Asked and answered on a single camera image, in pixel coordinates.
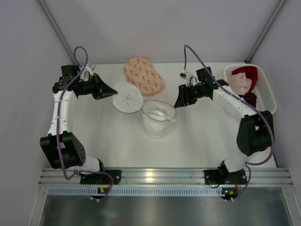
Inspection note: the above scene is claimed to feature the white bra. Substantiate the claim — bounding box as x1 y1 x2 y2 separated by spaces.
145 110 176 122

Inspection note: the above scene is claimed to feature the white round mesh laundry bag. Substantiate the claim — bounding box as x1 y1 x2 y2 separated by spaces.
113 82 177 138

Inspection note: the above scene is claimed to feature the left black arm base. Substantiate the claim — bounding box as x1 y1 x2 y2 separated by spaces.
80 169 122 185

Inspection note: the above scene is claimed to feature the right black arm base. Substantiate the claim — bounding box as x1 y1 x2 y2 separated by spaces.
204 168 247 187

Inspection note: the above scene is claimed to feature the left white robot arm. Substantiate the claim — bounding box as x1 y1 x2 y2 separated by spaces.
40 64 117 173

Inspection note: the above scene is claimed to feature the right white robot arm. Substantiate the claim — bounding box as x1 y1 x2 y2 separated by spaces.
174 67 274 173

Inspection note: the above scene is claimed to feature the pink floral laundry bag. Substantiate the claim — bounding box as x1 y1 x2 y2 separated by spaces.
123 57 165 97

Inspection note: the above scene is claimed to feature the white plastic laundry basket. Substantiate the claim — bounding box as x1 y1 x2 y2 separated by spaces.
224 64 277 114

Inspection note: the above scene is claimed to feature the pink garment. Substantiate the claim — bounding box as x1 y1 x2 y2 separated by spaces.
227 73 252 96

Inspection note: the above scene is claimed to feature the black garment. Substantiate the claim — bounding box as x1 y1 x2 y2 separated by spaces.
240 92 257 107

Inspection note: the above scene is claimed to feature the red garment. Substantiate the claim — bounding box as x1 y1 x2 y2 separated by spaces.
231 66 258 92

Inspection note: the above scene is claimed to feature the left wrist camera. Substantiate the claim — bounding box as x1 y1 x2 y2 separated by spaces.
82 63 96 75

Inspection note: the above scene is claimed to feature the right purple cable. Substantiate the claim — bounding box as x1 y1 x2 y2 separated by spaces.
183 44 276 201

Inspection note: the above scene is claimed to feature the white slotted cable duct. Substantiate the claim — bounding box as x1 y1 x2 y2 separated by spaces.
48 186 237 197

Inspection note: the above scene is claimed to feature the aluminium mounting rail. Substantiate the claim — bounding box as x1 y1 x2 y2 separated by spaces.
39 168 293 187

